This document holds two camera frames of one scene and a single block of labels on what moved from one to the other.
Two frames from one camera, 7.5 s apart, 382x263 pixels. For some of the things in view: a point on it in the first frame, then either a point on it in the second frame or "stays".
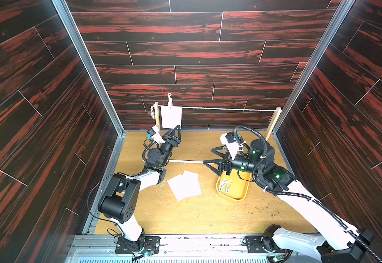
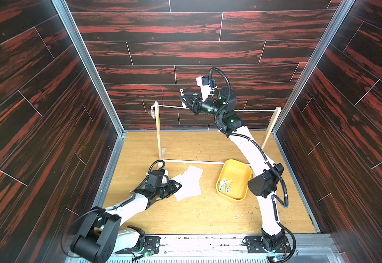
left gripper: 172,143 -> 172,188
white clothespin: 169,100 -> 184,106
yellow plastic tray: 239,187 stays
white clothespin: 223,182 stays
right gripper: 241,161 -> 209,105
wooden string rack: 155,110 stays
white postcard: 190,184 stays
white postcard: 190,178 -> 180,178
